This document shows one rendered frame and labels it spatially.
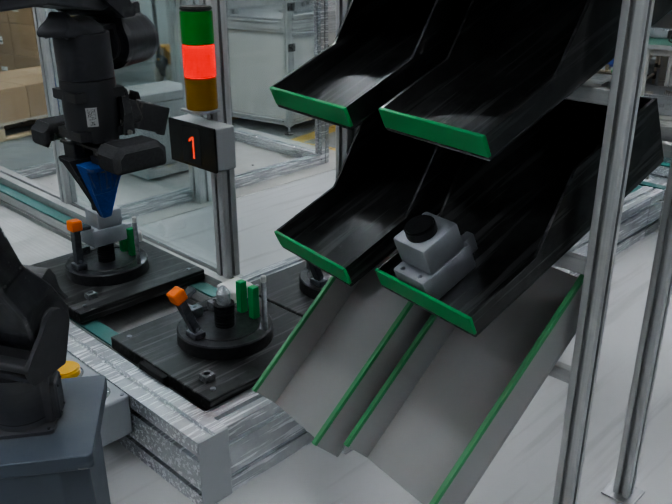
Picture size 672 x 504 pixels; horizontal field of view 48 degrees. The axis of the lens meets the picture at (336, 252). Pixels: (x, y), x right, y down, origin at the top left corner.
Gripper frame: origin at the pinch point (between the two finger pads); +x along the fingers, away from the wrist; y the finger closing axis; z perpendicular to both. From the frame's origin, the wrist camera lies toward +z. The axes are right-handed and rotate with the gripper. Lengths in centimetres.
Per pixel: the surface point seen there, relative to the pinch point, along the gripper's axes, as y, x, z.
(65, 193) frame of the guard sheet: 80, 28, 33
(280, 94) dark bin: -16.8, -10.9, 12.2
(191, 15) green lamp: 22.6, -14.3, 29.9
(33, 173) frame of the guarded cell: 137, 40, 51
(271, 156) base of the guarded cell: 105, 42, 115
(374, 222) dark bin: -23.8, 3.2, 18.9
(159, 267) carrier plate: 33, 29, 26
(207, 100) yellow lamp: 21.7, -1.6, 31.0
